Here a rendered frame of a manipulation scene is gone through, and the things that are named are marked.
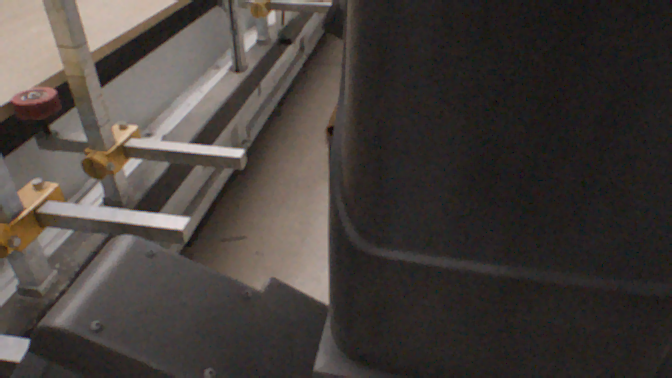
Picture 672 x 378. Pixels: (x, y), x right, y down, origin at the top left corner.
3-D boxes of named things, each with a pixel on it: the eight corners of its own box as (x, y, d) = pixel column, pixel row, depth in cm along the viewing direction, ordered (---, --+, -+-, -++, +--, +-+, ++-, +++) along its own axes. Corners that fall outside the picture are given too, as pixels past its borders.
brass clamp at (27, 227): (71, 208, 87) (62, 183, 84) (16, 261, 76) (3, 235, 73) (38, 204, 88) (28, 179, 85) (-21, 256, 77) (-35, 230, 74)
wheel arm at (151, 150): (247, 165, 102) (245, 147, 100) (242, 174, 100) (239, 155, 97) (50, 145, 109) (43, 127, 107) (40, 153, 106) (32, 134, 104)
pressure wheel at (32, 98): (32, 158, 102) (11, 104, 95) (28, 141, 108) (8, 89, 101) (76, 147, 105) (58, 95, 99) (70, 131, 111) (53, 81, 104)
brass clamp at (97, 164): (146, 147, 109) (141, 125, 106) (111, 181, 98) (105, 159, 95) (119, 144, 110) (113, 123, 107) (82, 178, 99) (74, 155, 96)
